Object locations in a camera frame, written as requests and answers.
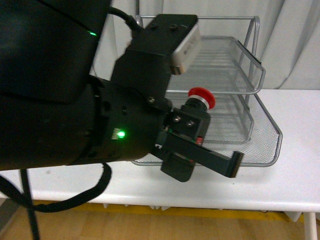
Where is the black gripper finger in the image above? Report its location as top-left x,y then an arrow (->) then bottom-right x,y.
154,132 -> 244,182
164,104 -> 211,143

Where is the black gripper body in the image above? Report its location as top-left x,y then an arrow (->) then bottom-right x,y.
86,50 -> 171,163

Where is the silver mesh tray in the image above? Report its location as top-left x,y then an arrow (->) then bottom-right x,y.
131,93 -> 284,168
165,92 -> 254,144
167,36 -> 266,95

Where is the red emergency stop button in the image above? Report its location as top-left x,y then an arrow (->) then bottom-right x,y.
181,87 -> 216,113

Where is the white curtain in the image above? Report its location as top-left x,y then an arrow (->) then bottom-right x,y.
91,0 -> 320,90

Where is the white table leg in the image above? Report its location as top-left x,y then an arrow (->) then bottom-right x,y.
303,212 -> 318,240

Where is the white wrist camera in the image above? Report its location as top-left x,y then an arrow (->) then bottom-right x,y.
169,22 -> 202,75

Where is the silver mesh rack frame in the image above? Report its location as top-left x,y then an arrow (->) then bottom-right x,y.
136,14 -> 262,113

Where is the black cable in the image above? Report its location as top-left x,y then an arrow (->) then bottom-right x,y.
0,162 -> 112,240

